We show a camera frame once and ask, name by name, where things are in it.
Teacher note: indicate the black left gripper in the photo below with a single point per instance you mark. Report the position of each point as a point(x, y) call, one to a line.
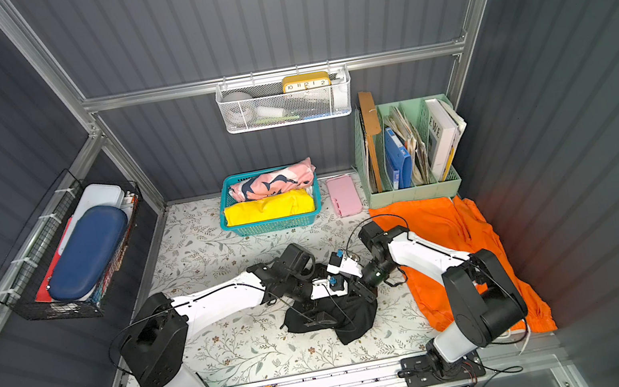
point(319, 299)

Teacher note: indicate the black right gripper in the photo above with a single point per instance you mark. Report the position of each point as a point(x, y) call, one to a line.
point(363, 287)

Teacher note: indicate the black shorts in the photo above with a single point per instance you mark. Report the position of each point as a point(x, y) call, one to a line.
point(350, 317)

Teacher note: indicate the orange shorts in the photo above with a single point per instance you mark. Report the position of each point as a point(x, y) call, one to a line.
point(457, 224)

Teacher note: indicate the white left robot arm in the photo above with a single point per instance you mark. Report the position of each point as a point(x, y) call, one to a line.
point(153, 346)

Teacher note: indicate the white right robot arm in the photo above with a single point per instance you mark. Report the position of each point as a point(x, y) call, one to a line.
point(485, 303)

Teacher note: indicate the roll of tape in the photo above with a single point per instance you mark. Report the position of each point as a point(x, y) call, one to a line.
point(238, 109)

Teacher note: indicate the teal plastic basket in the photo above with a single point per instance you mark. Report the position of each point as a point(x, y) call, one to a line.
point(272, 225)

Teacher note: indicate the yellow folded cloth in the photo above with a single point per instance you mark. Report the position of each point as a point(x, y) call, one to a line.
point(289, 204)

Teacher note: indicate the pink plastic case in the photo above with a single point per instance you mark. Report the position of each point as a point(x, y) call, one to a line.
point(344, 196)

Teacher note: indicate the pink patterned folded cloth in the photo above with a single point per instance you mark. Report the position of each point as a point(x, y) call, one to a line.
point(301, 175)

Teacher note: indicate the blue binder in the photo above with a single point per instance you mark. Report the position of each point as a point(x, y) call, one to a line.
point(398, 161)

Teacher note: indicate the white yellow book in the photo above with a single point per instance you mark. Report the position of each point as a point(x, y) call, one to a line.
point(446, 128)

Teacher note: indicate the yellow clock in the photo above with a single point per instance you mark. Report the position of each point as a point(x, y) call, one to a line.
point(306, 82)

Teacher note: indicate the navy blue oval case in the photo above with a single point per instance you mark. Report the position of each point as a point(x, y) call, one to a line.
point(89, 250)

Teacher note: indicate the white flat box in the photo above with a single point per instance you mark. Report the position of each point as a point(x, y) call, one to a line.
point(94, 195)

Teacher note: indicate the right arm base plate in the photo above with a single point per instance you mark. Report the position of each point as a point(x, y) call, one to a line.
point(428, 370)

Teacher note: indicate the white wire wall basket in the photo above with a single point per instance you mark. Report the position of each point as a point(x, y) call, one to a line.
point(276, 109)

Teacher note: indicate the black wire side basket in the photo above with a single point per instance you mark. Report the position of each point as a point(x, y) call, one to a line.
point(25, 274)

